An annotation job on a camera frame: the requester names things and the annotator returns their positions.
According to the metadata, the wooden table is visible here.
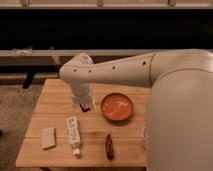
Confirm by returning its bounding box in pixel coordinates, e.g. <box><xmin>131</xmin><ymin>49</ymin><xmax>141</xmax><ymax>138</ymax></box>
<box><xmin>16</xmin><ymin>79</ymin><xmax>149</xmax><ymax>168</ymax></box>

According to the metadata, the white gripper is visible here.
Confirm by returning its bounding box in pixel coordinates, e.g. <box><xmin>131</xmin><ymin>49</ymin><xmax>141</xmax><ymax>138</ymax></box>
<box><xmin>70</xmin><ymin>84</ymin><xmax>93</xmax><ymax>112</ymax></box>

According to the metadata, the orange ceramic bowl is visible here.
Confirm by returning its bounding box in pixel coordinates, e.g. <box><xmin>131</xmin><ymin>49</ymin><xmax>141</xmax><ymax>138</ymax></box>
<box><xmin>101</xmin><ymin>93</ymin><xmax>133</xmax><ymax>122</ymax></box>

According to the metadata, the white sponge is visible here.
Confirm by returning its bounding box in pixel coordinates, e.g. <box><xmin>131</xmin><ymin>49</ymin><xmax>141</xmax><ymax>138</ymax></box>
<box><xmin>41</xmin><ymin>127</ymin><xmax>56</xmax><ymax>150</ymax></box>

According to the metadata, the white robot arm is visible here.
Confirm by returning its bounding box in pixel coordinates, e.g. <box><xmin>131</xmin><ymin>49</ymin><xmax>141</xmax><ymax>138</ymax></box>
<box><xmin>59</xmin><ymin>49</ymin><xmax>213</xmax><ymax>171</ymax></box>

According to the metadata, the white tube bottle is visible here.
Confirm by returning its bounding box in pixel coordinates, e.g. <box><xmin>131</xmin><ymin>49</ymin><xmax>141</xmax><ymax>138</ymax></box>
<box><xmin>66</xmin><ymin>117</ymin><xmax>81</xmax><ymax>157</ymax></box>

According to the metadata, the white horizontal rail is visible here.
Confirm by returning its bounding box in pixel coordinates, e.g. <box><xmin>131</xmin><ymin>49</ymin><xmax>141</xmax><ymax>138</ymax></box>
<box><xmin>0</xmin><ymin>49</ymin><xmax>149</xmax><ymax>66</ymax></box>

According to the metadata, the brown chocolate bar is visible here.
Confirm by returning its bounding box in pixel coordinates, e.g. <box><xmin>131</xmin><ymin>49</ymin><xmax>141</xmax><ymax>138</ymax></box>
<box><xmin>105</xmin><ymin>134</ymin><xmax>114</xmax><ymax>160</ymax></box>

